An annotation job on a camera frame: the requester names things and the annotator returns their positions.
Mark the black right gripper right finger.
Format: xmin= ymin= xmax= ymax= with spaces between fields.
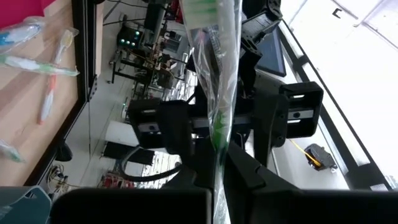
xmin=223 ymin=143 xmax=398 ymax=224

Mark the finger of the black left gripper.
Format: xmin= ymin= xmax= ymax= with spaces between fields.
xmin=252 ymin=91 xmax=289 ymax=166
xmin=159 ymin=99 xmax=193 ymax=157

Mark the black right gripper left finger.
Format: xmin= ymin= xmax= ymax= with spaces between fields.
xmin=50 ymin=139 xmax=216 ymax=224

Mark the black table clamp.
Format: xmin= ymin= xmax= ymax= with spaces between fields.
xmin=55 ymin=141 xmax=75 ymax=163

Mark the teal plastic bin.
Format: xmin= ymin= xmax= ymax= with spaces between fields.
xmin=0 ymin=185 xmax=53 ymax=224

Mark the wrapped orange toothbrush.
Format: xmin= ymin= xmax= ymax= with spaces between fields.
xmin=37 ymin=27 xmax=76 ymax=126

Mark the red plastic bin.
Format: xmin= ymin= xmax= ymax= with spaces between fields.
xmin=0 ymin=0 xmax=57 ymax=29

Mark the black corrugated hose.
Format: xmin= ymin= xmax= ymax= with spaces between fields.
xmin=119 ymin=145 xmax=185 ymax=184

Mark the black ceiling cable reel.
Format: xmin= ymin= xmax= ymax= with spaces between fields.
xmin=290 ymin=138 xmax=339 ymax=173

